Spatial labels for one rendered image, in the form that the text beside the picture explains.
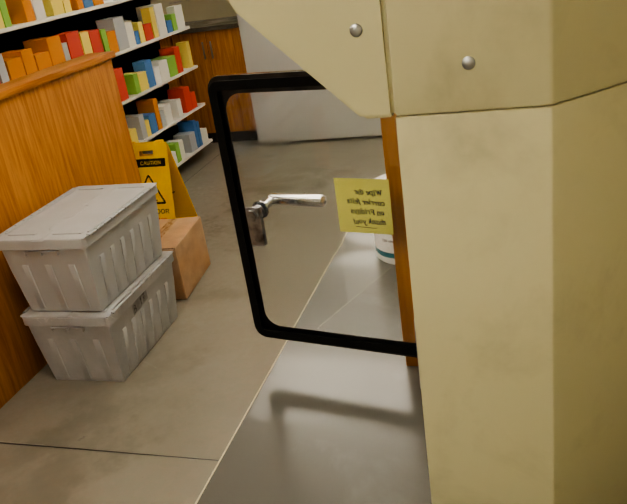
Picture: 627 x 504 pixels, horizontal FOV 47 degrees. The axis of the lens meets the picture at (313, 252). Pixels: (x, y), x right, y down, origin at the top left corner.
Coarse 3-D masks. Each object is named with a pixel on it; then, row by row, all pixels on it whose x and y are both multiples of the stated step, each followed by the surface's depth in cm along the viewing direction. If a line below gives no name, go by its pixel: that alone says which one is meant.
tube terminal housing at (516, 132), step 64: (448, 0) 48; (512, 0) 47; (576, 0) 48; (448, 64) 50; (512, 64) 49; (576, 64) 49; (448, 128) 52; (512, 128) 51; (576, 128) 51; (448, 192) 54; (512, 192) 53; (576, 192) 53; (448, 256) 56; (512, 256) 55; (576, 256) 56; (448, 320) 59; (512, 320) 57; (576, 320) 58; (448, 384) 62; (512, 384) 60; (576, 384) 60; (448, 448) 65; (512, 448) 63; (576, 448) 63
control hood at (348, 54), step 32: (256, 0) 52; (288, 0) 51; (320, 0) 51; (352, 0) 50; (384, 0) 50; (288, 32) 52; (320, 32) 52; (352, 32) 51; (384, 32) 51; (320, 64) 53; (352, 64) 52; (384, 64) 51; (352, 96) 53; (384, 96) 52
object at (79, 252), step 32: (96, 192) 310; (128, 192) 303; (32, 224) 282; (64, 224) 277; (96, 224) 270; (128, 224) 291; (32, 256) 271; (64, 256) 267; (96, 256) 270; (128, 256) 293; (32, 288) 279; (64, 288) 275; (96, 288) 272
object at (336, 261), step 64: (256, 128) 94; (320, 128) 90; (384, 128) 86; (256, 192) 99; (320, 192) 94; (384, 192) 90; (256, 256) 104; (320, 256) 99; (384, 256) 94; (320, 320) 104; (384, 320) 99
